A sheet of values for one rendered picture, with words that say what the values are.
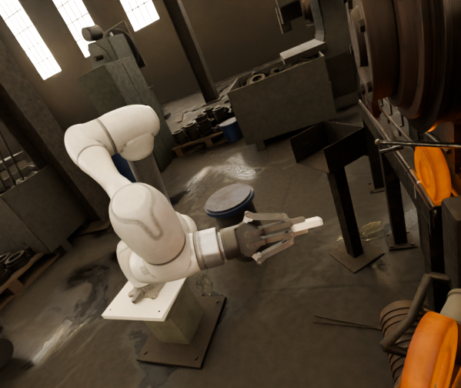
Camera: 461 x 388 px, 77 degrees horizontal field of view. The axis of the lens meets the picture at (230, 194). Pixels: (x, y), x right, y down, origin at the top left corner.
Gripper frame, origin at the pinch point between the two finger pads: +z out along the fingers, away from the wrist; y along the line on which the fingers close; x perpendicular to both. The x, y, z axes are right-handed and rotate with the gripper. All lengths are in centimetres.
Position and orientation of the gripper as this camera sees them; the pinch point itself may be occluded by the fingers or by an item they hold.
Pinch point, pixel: (305, 224)
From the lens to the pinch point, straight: 70.6
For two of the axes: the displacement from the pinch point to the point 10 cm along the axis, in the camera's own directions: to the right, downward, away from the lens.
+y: 2.4, 9.6, 1.0
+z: 9.7, -2.4, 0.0
